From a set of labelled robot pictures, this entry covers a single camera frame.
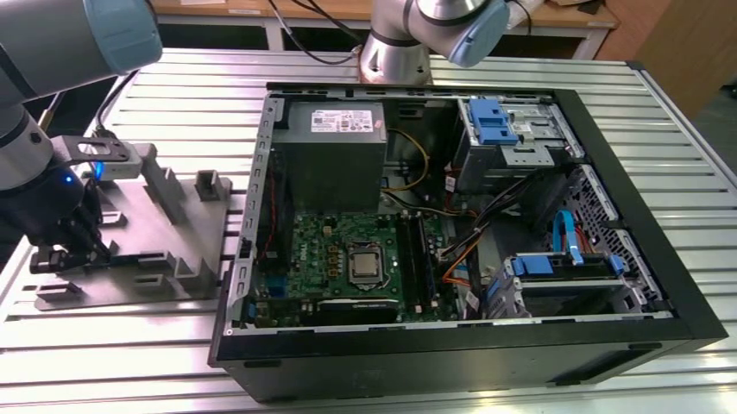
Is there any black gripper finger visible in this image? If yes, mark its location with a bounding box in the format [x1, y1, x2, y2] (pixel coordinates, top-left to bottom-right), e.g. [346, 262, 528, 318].
[63, 202, 113, 260]
[30, 244, 111, 273]

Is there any black RAM slot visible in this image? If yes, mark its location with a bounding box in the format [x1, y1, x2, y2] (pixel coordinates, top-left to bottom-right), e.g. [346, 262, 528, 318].
[398, 213, 416, 311]
[408, 213, 425, 311]
[402, 210, 421, 312]

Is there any grey parts rack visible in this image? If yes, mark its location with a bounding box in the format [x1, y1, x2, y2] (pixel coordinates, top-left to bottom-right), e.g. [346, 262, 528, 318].
[34, 144, 241, 310]

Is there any black case fan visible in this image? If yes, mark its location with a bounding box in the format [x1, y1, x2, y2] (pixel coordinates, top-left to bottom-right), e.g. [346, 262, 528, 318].
[262, 148, 289, 260]

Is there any green motherboard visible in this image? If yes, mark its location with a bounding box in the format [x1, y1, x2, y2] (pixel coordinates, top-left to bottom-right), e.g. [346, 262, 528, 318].
[245, 210, 465, 329]

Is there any grey power supply unit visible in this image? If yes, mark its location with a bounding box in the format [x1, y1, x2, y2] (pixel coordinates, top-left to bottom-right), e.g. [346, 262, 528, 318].
[270, 101, 388, 215]

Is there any CPU socket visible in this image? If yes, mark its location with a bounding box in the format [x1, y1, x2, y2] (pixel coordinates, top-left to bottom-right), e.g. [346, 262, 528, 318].
[344, 242, 388, 291]

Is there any silver CPU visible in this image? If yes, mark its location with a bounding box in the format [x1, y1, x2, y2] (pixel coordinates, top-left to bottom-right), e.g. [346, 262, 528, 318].
[352, 254, 382, 278]

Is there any black graphics card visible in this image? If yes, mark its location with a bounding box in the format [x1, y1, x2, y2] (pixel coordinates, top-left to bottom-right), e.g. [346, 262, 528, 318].
[314, 297, 400, 327]

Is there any wooden workbench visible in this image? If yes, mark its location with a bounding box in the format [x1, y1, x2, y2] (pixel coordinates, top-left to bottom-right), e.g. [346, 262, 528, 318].
[153, 0, 621, 60]

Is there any black PC case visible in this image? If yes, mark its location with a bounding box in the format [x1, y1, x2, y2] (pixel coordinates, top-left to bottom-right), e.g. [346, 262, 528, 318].
[206, 79, 731, 405]

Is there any metal drive cage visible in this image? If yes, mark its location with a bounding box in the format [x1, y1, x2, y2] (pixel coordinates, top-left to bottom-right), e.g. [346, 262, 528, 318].
[454, 97, 583, 195]

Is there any blue drive carrier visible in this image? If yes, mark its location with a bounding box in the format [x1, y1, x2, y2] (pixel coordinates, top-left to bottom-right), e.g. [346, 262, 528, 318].
[469, 97, 520, 146]

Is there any hard disk in blue carrier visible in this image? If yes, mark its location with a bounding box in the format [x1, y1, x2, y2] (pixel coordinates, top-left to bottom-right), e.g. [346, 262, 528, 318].
[514, 253, 624, 279]

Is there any metal disk bay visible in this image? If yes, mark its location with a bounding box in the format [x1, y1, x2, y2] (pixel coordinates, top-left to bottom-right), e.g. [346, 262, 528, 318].
[500, 254, 661, 320]

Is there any brown wooden cabinet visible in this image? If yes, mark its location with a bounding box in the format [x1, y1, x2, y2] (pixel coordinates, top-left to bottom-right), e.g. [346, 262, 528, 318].
[596, 0, 737, 117]

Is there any black camera bracket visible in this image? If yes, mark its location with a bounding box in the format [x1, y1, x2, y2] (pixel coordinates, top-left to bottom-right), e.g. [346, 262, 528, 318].
[50, 135, 133, 164]

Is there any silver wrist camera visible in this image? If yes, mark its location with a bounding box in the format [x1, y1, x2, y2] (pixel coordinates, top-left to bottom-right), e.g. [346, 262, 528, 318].
[91, 144, 145, 181]

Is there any black camera cable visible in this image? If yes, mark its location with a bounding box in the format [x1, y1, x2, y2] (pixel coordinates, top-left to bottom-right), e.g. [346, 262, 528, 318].
[91, 68, 143, 139]

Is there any red black twisted wire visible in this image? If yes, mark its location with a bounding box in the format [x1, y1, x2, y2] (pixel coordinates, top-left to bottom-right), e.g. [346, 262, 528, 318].
[267, 172, 281, 260]

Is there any yellow wire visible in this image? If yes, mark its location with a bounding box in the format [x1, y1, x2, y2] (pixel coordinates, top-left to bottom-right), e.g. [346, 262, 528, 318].
[386, 128, 432, 191]

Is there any dark wire bundle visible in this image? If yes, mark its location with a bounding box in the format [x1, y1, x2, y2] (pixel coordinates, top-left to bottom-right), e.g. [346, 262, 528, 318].
[440, 166, 573, 260]

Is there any blue data wire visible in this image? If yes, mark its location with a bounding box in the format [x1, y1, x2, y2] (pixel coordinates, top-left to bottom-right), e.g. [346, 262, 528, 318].
[551, 210, 584, 265]

